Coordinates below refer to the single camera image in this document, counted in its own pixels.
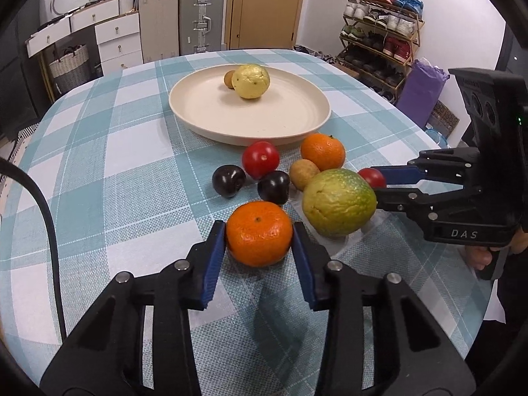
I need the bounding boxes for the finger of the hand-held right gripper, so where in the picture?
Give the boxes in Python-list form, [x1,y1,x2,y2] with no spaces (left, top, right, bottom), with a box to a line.
[373,187,483,225]
[370,147,481,186]

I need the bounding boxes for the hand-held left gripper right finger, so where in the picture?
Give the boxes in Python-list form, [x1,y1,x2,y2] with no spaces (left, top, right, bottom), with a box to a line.
[293,222,476,396]

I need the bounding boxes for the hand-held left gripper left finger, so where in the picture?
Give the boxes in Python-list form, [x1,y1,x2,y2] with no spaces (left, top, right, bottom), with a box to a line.
[39,220,227,396]

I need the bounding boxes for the small red tomato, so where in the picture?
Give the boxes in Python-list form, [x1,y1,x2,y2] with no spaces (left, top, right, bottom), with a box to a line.
[357,168,387,189]

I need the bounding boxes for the orange mandarin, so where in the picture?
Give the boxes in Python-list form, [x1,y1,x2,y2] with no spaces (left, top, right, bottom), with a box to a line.
[226,201,293,267]
[300,133,346,172]

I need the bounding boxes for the green-yellow guava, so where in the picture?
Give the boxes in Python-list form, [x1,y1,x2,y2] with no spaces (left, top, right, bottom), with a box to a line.
[302,168,377,238]

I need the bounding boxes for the dark purple plum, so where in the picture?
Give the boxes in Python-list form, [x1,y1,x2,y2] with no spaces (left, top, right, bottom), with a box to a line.
[212,165,247,199]
[257,170,290,206]

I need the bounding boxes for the brown kiwi fruit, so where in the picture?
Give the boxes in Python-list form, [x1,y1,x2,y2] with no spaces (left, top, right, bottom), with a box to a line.
[289,159,321,191]

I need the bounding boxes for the large red tomato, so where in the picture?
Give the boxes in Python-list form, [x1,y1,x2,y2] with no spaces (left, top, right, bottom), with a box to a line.
[242,141,281,179]

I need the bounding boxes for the cream round plate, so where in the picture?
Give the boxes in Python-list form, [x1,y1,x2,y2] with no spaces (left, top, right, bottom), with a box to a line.
[168,65,332,146]

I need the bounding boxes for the person's right hand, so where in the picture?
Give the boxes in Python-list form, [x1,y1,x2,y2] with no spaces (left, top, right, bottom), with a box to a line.
[468,247,492,273]

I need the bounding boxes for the patterned door mat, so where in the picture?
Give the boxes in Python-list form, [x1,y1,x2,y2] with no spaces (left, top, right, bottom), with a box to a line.
[427,100,460,135]

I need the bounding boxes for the purple paper bag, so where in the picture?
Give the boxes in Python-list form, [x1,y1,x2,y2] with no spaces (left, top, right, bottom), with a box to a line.
[396,60,449,126]

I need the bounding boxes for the person's dark clothing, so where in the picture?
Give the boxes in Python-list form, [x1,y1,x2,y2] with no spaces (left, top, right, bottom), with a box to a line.
[466,247,528,380]

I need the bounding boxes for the shoe rack with shoes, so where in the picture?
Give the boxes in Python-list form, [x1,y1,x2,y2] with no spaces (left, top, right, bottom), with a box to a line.
[337,0,425,102]

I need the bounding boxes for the pale yellow guava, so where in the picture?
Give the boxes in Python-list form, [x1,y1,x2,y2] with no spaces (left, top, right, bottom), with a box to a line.
[231,64,270,100]

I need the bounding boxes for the wooden door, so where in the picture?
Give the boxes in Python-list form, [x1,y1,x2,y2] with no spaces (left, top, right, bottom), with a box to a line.
[225,0,309,50]

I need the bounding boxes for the striped rug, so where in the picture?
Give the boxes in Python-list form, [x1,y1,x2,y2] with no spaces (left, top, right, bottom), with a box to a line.
[7,121,42,161]

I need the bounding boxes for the white drawer chest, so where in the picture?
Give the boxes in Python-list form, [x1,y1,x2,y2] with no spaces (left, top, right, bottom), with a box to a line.
[95,12,144,76]

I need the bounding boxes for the woven laundry basket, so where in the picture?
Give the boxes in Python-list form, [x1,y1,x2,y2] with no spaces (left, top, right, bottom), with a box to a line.
[49,45,92,95]

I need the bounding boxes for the silver suitcase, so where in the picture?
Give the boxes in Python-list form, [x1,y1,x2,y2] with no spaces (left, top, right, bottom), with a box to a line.
[178,0,227,56]

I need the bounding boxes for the beige suitcase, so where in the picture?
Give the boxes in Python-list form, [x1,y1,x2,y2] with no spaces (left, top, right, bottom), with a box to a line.
[138,0,181,63]

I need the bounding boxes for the white dressing desk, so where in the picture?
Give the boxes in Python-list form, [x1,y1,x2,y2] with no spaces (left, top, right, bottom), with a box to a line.
[25,0,139,59]

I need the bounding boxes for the black cable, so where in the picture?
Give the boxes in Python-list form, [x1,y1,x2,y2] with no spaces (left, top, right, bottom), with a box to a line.
[0,157,67,339]

